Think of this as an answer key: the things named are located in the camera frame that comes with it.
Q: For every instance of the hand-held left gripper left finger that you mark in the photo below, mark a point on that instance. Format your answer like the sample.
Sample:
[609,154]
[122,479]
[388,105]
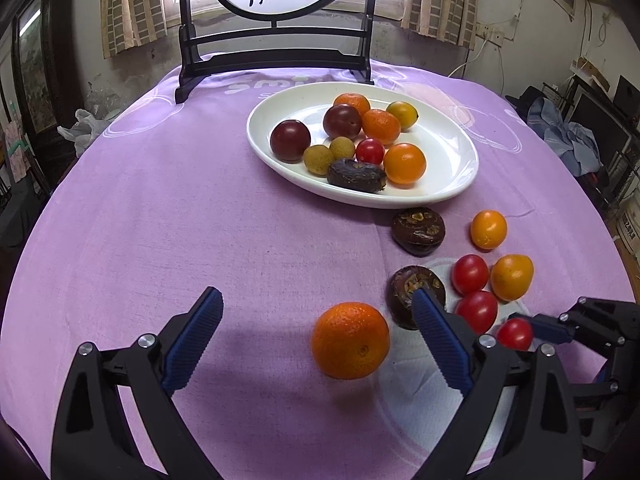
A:
[195,340]

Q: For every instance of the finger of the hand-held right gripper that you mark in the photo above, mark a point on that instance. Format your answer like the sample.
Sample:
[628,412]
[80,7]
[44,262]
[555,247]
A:
[542,325]
[597,394]

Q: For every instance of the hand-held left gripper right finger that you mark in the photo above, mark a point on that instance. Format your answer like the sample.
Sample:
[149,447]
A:
[442,340]

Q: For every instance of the red cherry tomato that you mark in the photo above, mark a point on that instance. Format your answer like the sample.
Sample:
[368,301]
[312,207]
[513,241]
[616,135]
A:
[470,274]
[515,334]
[370,151]
[477,310]

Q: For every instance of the large orange mandarin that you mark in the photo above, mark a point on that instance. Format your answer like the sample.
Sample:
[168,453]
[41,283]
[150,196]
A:
[350,340]

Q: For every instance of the white oval plate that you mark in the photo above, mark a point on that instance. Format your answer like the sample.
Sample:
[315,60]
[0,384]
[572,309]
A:
[450,160]

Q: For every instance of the brown water chestnut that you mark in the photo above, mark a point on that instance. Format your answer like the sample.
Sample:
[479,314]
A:
[356,175]
[418,231]
[402,300]

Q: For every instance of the tan longan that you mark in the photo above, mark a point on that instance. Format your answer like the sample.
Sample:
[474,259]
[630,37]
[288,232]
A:
[318,159]
[341,147]

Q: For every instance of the orange tomato plate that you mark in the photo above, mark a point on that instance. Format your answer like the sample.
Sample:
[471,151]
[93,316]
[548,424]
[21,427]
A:
[355,101]
[382,127]

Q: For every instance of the small dark red plum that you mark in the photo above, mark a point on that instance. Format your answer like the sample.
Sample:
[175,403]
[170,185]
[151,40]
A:
[290,140]

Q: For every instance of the yellow tomato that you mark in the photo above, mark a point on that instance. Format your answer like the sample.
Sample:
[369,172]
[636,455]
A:
[404,114]

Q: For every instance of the large dark purple plum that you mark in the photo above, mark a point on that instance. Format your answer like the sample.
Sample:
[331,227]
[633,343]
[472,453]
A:
[342,121]

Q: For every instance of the orange tomato plate back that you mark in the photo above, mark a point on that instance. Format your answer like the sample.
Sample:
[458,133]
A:
[355,101]

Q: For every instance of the orange cherry tomato lower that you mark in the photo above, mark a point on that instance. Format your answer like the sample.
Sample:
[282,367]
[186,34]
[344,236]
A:
[511,277]

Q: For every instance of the orange cherry tomato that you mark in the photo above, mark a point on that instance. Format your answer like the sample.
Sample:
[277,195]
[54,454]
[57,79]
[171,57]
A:
[511,277]
[488,230]

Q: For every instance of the orange cherry tomato upper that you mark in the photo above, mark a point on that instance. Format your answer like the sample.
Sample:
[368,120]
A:
[488,230]

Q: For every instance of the purple tablecloth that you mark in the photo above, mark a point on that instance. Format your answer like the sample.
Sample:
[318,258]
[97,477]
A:
[175,210]

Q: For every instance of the blue clothes pile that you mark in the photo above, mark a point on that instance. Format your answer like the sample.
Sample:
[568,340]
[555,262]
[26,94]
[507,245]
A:
[565,135]

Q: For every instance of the white plastic bag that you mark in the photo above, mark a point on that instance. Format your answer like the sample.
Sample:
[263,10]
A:
[82,130]

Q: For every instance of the black monitor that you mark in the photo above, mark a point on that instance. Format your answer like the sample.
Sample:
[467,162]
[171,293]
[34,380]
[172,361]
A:
[627,95]

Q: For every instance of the round painted screen black stand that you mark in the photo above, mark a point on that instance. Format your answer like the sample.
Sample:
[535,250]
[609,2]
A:
[275,55]

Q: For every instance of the dark wooden cabinet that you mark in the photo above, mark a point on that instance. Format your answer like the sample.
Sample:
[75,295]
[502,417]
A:
[55,35]

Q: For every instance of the beige brick-pattern curtain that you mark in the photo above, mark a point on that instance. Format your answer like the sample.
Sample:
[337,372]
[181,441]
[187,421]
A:
[132,5]
[440,0]

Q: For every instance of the white wall outlet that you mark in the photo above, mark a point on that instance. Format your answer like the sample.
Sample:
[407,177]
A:
[491,35]

